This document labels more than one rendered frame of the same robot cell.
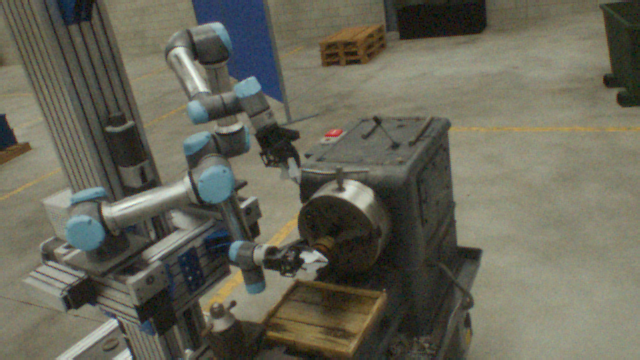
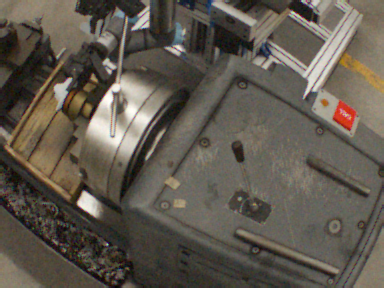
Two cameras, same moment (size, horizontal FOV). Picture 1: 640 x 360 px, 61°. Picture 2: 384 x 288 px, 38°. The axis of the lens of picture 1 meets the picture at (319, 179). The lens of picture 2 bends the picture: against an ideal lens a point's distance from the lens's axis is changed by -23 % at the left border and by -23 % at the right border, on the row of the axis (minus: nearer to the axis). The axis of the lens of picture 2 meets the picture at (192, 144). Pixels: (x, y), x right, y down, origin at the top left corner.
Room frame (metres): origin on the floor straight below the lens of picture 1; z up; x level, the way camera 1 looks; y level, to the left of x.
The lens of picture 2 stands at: (1.72, -0.80, 2.50)
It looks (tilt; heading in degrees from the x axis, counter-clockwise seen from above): 63 degrees down; 82
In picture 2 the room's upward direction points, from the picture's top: 6 degrees clockwise
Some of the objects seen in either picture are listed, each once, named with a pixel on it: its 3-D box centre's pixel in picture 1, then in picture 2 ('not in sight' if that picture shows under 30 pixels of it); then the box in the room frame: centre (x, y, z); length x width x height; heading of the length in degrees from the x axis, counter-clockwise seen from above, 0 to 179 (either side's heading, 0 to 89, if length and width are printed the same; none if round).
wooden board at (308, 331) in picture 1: (320, 315); (62, 126); (1.47, 0.08, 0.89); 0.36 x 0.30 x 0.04; 58
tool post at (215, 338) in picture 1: (227, 336); (5, 38); (1.22, 0.33, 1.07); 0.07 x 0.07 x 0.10; 58
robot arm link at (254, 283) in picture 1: (253, 274); (124, 43); (1.65, 0.29, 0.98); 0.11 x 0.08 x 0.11; 10
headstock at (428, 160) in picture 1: (380, 183); (281, 211); (2.03, -0.25, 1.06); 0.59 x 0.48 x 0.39; 148
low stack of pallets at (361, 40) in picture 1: (353, 45); not in sight; (9.81, -1.06, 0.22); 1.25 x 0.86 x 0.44; 152
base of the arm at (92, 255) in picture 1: (104, 237); not in sight; (1.68, 0.77, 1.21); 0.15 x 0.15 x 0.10
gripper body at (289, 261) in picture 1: (284, 259); (82, 64); (1.54, 0.16, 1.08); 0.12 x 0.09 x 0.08; 58
